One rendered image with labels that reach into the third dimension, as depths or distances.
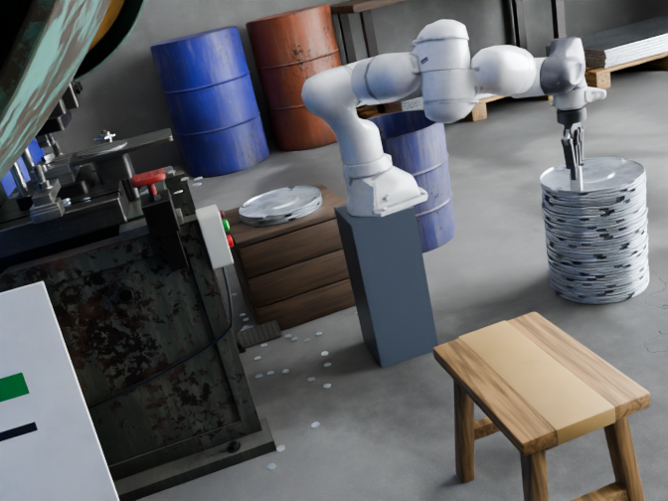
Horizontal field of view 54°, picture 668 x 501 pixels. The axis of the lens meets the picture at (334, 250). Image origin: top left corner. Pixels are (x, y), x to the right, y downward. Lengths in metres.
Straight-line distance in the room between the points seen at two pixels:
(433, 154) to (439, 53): 1.08
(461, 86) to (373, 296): 0.65
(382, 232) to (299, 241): 0.46
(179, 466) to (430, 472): 0.62
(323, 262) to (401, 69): 0.91
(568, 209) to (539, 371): 0.84
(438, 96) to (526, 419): 0.70
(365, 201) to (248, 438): 0.68
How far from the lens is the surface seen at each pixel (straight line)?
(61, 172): 1.69
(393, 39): 5.35
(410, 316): 1.89
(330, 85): 1.68
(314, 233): 2.16
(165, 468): 1.78
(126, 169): 1.71
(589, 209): 2.00
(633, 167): 2.15
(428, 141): 2.49
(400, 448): 1.65
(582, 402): 1.19
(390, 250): 1.79
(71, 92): 1.69
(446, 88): 1.47
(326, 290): 2.24
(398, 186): 1.78
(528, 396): 1.21
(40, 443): 1.65
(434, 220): 2.58
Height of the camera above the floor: 1.05
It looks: 22 degrees down
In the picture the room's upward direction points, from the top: 13 degrees counter-clockwise
